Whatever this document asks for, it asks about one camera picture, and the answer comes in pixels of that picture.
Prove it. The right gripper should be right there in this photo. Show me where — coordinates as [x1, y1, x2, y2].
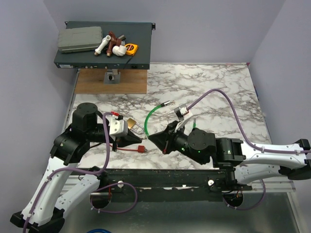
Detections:
[149, 120, 206, 165]

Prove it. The red cable lock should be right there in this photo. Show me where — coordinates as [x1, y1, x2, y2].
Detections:
[117, 145, 147, 153]

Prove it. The brass padlock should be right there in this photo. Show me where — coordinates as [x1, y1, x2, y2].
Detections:
[127, 118, 144, 135]

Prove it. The green cable lock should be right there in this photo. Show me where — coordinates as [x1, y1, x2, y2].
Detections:
[144, 100, 197, 136]

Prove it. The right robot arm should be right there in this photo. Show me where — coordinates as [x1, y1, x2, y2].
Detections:
[148, 121, 311, 190]

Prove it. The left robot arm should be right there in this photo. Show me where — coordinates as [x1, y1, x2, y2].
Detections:
[10, 102, 142, 233]

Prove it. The white elbow fitting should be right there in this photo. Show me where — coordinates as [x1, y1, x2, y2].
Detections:
[112, 45, 127, 56]

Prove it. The wooden board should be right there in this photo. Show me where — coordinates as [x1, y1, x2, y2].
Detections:
[74, 68, 148, 94]

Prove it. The yellow tape measure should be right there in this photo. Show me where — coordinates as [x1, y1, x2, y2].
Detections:
[125, 43, 139, 56]

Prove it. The brown pipe fitting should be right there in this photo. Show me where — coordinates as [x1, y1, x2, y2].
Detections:
[106, 31, 126, 57]

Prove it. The white pipe fitting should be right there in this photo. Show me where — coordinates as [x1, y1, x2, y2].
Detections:
[94, 35, 111, 56]

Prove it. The grey plastic case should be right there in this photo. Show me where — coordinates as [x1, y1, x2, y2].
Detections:
[57, 26, 103, 53]

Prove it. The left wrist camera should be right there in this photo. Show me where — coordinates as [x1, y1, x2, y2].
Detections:
[109, 117, 128, 137]

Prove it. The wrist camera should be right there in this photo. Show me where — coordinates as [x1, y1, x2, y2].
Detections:
[109, 117, 128, 137]
[174, 104, 193, 132]

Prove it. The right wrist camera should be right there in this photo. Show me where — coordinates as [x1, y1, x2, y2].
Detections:
[174, 104, 193, 132]

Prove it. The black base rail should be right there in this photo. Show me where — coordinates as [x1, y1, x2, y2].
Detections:
[87, 167, 253, 203]

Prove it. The grey metal bracket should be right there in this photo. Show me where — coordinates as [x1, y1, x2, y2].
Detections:
[104, 69, 121, 84]

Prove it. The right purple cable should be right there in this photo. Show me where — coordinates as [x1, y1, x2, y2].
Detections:
[187, 88, 311, 211]

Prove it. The purple cable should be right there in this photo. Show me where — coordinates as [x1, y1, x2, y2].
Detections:
[187, 88, 311, 211]
[23, 112, 138, 233]

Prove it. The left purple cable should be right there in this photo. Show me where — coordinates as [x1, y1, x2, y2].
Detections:
[23, 112, 138, 233]

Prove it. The dark rack switch box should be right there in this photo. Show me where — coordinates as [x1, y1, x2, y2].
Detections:
[53, 20, 156, 70]

